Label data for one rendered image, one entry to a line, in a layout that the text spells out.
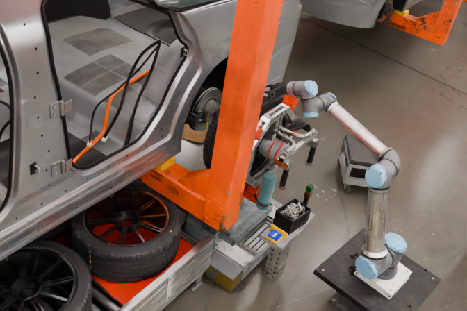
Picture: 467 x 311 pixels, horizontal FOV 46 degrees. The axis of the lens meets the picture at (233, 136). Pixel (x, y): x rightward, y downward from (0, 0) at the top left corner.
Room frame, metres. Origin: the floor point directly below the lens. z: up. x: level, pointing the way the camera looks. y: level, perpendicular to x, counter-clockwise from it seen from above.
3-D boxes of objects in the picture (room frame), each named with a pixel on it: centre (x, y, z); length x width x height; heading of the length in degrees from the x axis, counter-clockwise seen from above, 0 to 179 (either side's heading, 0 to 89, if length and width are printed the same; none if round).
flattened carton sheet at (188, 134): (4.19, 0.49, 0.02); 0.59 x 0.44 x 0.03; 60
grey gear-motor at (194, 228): (2.82, 0.13, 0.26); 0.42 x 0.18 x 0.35; 60
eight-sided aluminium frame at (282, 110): (2.92, -0.23, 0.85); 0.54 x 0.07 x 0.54; 150
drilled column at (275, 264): (2.64, -0.44, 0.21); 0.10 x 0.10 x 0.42; 60
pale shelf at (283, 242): (2.66, -0.45, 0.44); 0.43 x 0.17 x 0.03; 150
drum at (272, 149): (2.88, -0.29, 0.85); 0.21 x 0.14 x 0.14; 60
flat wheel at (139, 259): (2.43, 0.55, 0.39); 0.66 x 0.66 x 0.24
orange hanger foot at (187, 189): (2.68, 0.28, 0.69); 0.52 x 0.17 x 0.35; 60
